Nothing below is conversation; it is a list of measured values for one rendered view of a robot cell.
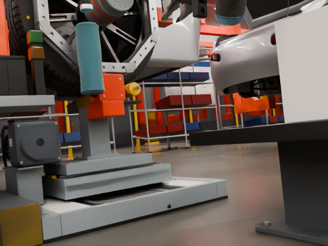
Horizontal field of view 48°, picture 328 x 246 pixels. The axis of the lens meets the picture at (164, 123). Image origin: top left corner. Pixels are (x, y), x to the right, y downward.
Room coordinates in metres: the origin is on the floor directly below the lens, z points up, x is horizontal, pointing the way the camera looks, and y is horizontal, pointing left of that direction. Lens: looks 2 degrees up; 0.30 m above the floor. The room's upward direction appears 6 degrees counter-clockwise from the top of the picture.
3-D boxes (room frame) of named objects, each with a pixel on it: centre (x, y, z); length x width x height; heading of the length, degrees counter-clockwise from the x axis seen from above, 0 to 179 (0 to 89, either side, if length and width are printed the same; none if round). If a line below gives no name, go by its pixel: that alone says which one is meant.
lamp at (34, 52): (1.14, 0.37, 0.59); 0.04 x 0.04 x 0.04; 35
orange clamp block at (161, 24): (1.72, -0.03, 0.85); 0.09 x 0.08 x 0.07; 125
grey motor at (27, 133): (1.59, 0.60, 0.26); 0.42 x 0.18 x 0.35; 35
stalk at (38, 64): (1.14, 0.37, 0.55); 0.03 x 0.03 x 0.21; 35
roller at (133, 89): (1.69, 0.18, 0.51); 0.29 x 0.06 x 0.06; 35
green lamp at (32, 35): (1.14, 0.37, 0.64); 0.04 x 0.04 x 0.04; 35
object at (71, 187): (1.69, 0.29, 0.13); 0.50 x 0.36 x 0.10; 125
